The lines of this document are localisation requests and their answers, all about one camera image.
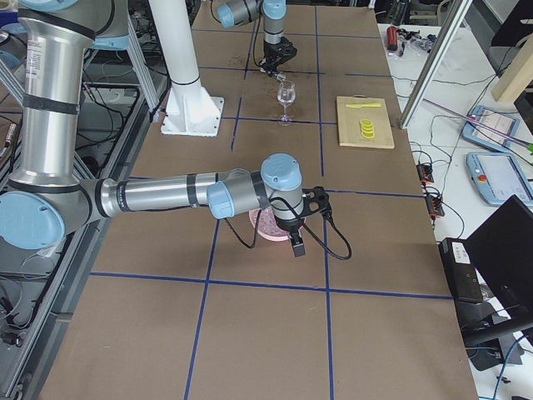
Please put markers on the pile of clear ice cubes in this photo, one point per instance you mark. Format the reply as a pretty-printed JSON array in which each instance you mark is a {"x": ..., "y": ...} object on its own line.
[{"x": 267, "y": 225}]

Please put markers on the bamboo cutting board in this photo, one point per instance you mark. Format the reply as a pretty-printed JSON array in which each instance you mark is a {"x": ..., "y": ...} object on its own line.
[{"x": 349, "y": 127}]

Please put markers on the clear wine glass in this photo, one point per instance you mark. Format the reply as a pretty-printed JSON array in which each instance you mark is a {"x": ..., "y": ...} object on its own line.
[{"x": 286, "y": 96}]

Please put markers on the red cylinder on bench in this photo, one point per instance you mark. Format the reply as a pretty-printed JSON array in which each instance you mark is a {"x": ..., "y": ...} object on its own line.
[{"x": 391, "y": 38}]

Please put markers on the yellow plastic knife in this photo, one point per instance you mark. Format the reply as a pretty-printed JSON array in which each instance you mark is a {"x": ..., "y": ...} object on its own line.
[{"x": 363, "y": 105}]

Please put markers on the black computer box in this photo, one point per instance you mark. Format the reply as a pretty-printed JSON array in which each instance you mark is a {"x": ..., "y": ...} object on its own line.
[{"x": 463, "y": 279}]

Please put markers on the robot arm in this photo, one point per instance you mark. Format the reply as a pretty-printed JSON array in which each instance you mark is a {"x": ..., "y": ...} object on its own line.
[
  {"x": 45, "y": 201},
  {"x": 232, "y": 14}
]

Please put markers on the blue teach pendant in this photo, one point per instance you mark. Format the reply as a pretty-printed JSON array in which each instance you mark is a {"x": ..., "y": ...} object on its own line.
[
  {"x": 500, "y": 121},
  {"x": 497, "y": 176}
]

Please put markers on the pink bowl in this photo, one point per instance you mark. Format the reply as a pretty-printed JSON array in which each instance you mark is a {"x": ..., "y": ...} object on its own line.
[{"x": 254, "y": 216}]

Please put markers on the blue teach pendant near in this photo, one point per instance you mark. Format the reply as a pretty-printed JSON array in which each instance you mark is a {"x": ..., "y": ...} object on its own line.
[{"x": 497, "y": 176}]

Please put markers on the orange black connector block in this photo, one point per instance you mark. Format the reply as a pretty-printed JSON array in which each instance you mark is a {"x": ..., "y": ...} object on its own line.
[{"x": 433, "y": 197}]

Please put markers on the aluminium frame profile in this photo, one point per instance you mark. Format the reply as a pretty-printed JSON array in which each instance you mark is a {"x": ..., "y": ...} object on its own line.
[{"x": 445, "y": 36}]

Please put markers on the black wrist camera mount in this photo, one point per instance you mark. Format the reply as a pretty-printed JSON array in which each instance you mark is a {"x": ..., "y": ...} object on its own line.
[{"x": 316, "y": 200}]

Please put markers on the black monitor on stand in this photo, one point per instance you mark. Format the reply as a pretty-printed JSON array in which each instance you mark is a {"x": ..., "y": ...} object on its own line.
[{"x": 501, "y": 251}]

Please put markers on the blue teach pendant far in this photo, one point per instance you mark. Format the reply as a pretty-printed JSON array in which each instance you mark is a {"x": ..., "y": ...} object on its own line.
[{"x": 500, "y": 121}]

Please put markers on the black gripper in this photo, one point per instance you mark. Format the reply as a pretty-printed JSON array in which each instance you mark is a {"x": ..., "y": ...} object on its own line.
[
  {"x": 290, "y": 226},
  {"x": 272, "y": 52}
]

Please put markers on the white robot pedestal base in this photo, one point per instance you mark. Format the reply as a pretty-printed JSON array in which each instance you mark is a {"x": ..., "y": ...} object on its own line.
[{"x": 190, "y": 109}]

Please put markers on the steel double jigger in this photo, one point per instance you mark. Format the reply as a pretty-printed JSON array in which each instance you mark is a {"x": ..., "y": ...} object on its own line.
[{"x": 279, "y": 76}]

